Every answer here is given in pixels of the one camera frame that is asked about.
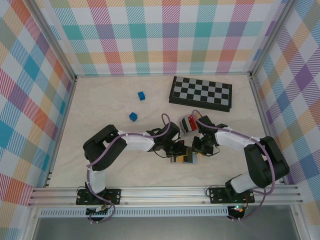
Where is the gold VIP card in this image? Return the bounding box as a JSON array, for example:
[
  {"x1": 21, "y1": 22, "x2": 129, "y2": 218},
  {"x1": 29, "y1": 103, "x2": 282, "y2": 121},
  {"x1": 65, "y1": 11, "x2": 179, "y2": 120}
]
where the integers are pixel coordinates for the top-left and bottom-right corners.
[{"x1": 172, "y1": 154, "x2": 188, "y2": 164}]

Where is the beige card holder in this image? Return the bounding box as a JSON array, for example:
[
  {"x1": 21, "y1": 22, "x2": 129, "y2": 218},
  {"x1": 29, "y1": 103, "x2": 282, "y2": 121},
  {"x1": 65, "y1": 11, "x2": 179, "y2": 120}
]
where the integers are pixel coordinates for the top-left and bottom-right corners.
[{"x1": 169, "y1": 147, "x2": 201, "y2": 166}]

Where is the box of coloured blocks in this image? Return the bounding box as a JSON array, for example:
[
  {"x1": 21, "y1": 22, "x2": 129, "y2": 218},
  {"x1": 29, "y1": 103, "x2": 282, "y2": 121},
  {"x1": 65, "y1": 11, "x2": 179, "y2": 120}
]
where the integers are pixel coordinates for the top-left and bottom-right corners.
[{"x1": 176, "y1": 112, "x2": 201, "y2": 137}]

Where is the red card stack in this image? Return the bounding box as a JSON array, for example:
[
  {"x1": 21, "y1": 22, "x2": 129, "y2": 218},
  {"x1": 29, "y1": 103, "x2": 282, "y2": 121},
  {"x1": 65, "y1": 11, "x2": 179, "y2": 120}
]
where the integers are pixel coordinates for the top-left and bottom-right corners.
[{"x1": 188, "y1": 114, "x2": 199, "y2": 131}]

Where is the silver card stack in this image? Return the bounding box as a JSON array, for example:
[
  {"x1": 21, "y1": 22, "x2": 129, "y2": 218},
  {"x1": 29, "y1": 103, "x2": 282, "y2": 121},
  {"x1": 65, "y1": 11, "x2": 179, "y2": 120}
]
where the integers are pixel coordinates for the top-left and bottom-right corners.
[{"x1": 178, "y1": 117, "x2": 192, "y2": 135}]

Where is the folded black chessboard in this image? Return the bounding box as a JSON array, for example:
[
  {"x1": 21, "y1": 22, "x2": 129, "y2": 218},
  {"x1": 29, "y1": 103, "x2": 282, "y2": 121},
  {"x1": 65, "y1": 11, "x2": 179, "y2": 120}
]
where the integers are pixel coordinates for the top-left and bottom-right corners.
[{"x1": 168, "y1": 75, "x2": 233, "y2": 114}]

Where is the circuit board with lit LEDs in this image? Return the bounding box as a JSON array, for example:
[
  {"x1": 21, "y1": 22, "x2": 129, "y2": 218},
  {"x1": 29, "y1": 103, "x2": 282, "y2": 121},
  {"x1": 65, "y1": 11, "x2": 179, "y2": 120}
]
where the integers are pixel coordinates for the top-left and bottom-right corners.
[{"x1": 228, "y1": 204, "x2": 247, "y2": 218}]

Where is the small green circuit board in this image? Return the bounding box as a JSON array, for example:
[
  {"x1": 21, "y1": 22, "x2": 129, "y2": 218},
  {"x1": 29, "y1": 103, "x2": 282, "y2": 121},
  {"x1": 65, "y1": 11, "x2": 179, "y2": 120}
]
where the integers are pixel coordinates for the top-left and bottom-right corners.
[{"x1": 86, "y1": 205, "x2": 111, "y2": 216}]

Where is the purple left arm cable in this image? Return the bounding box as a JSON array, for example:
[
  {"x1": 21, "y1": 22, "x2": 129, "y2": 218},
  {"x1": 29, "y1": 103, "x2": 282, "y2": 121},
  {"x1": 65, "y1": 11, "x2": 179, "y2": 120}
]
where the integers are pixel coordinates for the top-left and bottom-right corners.
[{"x1": 86, "y1": 113, "x2": 176, "y2": 225}]

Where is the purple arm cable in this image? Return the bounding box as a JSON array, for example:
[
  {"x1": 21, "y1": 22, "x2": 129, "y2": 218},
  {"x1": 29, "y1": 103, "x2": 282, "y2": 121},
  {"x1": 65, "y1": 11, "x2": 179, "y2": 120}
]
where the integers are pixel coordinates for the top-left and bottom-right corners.
[
  {"x1": 86, "y1": 113, "x2": 176, "y2": 225},
  {"x1": 191, "y1": 109, "x2": 277, "y2": 222}
]

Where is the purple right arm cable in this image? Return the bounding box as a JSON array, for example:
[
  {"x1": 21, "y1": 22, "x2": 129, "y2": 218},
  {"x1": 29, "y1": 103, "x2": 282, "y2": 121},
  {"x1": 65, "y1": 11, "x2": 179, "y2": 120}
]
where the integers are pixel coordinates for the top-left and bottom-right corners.
[{"x1": 191, "y1": 109, "x2": 277, "y2": 222}]

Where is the wide aluminium mounting rail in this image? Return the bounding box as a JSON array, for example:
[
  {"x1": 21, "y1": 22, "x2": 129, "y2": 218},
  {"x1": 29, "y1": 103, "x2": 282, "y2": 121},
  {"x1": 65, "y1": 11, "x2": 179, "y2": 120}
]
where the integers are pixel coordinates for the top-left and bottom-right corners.
[{"x1": 27, "y1": 184, "x2": 305, "y2": 207}]

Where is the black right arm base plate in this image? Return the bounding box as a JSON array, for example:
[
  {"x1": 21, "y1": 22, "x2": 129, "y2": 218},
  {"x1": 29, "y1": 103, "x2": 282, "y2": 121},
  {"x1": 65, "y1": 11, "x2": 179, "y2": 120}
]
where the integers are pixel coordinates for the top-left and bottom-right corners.
[{"x1": 209, "y1": 186, "x2": 256, "y2": 204}]

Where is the slotted grey cable duct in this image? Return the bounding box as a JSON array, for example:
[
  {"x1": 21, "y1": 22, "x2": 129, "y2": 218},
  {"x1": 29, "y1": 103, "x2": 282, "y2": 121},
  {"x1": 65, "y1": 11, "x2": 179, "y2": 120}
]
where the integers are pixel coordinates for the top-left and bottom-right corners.
[{"x1": 39, "y1": 209, "x2": 230, "y2": 218}]

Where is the aluminium frame bar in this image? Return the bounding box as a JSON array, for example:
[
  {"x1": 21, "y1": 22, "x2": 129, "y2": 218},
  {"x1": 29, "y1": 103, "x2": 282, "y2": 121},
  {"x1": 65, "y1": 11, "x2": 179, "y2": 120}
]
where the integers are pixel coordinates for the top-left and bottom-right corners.
[
  {"x1": 43, "y1": 77, "x2": 78, "y2": 188},
  {"x1": 248, "y1": 73, "x2": 287, "y2": 187},
  {"x1": 74, "y1": 72, "x2": 252, "y2": 79}
]

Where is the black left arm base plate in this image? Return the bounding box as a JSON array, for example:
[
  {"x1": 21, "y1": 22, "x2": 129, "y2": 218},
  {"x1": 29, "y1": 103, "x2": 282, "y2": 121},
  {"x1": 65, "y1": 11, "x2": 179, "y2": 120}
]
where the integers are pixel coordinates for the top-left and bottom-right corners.
[{"x1": 76, "y1": 188, "x2": 123, "y2": 206}]

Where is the aluminium frame post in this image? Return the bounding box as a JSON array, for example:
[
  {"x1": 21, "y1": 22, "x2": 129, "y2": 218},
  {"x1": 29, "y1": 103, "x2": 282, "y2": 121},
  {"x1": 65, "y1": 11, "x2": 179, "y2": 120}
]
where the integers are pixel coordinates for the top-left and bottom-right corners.
[
  {"x1": 24, "y1": 0, "x2": 78, "y2": 83},
  {"x1": 248, "y1": 0, "x2": 301, "y2": 78}
]

